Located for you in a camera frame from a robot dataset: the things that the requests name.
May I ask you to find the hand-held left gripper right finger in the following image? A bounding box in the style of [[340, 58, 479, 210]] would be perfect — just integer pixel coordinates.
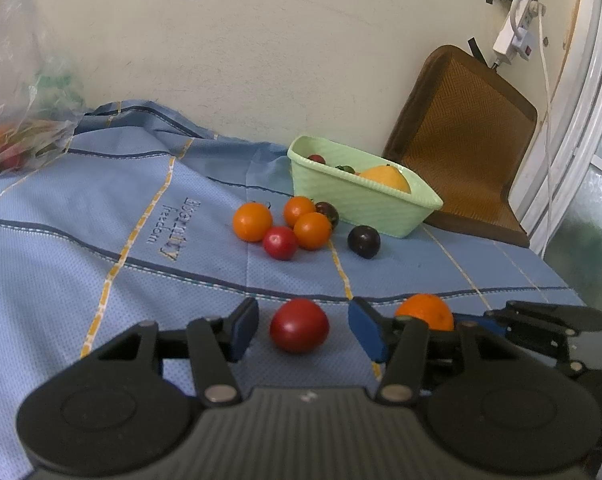
[[347, 296, 528, 407]]

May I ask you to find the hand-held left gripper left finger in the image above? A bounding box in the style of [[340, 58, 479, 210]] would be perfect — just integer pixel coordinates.
[[88, 297, 260, 407]]

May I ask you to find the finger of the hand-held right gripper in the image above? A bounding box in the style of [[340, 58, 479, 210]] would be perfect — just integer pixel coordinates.
[[453, 315, 585, 379], [486, 301, 602, 336]]

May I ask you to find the dark purple cherry tomato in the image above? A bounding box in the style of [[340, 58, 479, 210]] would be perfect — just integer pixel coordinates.
[[314, 201, 340, 231], [347, 225, 381, 259]]

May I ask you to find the orange cherry tomato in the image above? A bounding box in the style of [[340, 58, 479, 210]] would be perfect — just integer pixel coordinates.
[[232, 202, 273, 242], [284, 196, 316, 227]]

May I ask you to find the light green plastic basket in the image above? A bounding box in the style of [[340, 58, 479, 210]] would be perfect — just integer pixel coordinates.
[[287, 135, 444, 239]]

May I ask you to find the large yellow orange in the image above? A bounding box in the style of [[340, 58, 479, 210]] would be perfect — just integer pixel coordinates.
[[358, 165, 412, 194]]

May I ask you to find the blue striped blanket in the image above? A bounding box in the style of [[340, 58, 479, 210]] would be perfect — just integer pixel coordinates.
[[0, 100, 602, 480]]

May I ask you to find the brown woven seat cushion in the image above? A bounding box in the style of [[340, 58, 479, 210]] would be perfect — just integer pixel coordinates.
[[382, 45, 538, 248]]

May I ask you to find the white power strip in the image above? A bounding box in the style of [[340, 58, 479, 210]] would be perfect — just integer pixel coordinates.
[[492, 0, 546, 66]]

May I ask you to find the clear plastic bag of produce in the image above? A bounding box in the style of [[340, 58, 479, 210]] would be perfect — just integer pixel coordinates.
[[0, 0, 87, 178]]

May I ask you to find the white power cable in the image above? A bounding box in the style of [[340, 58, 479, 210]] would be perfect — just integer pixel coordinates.
[[533, 10, 558, 257]]

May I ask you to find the white window frame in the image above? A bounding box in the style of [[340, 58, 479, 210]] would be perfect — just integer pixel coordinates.
[[508, 0, 602, 261]]

